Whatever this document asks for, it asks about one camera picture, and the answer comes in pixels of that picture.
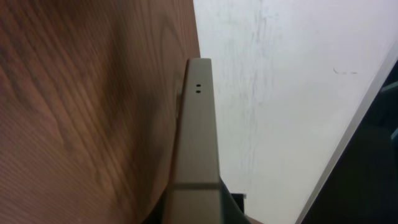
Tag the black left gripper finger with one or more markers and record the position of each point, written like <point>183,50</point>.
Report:
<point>230,212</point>

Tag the bronze Galaxy smartphone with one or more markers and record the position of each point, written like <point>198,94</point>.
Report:
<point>193,192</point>

